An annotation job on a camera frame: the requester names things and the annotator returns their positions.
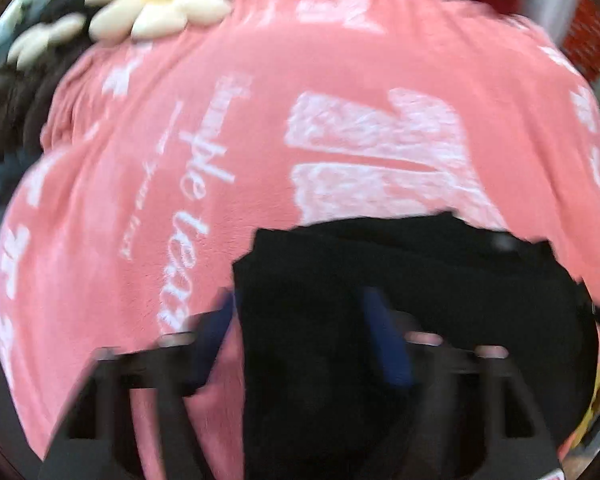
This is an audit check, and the small daisy-shaped pillow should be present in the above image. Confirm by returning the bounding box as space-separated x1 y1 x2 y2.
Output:
7 12 87 67

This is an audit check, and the pink printed blanket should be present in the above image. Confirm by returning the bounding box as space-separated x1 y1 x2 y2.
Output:
0 0 600 461

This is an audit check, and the red brick wall panel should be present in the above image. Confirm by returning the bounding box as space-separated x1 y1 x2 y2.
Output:
560 0 600 81

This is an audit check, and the brown puffer jacket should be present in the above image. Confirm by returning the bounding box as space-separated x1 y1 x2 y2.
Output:
0 52 76 168

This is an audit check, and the black long-sleeved shirt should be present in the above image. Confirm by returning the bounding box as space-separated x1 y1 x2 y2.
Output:
231 211 600 480

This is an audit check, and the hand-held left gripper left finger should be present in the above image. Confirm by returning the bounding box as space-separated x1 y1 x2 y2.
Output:
37 287 238 480

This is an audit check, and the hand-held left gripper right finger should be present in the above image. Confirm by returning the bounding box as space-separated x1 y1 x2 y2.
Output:
362 285 566 480

